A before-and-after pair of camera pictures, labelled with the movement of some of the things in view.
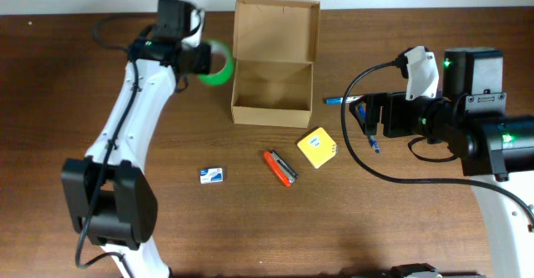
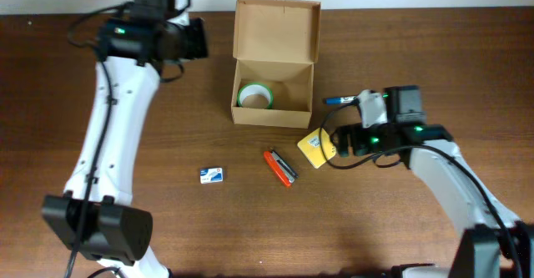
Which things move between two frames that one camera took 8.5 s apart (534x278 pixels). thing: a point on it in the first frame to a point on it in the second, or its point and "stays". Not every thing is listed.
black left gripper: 202,59 to 198,38
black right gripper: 375,113 to 341,140
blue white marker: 339,100 stays
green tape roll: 218,46 to 253,88
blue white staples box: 211,175 stays
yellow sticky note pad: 318,147 stays
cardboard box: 276,43 stays
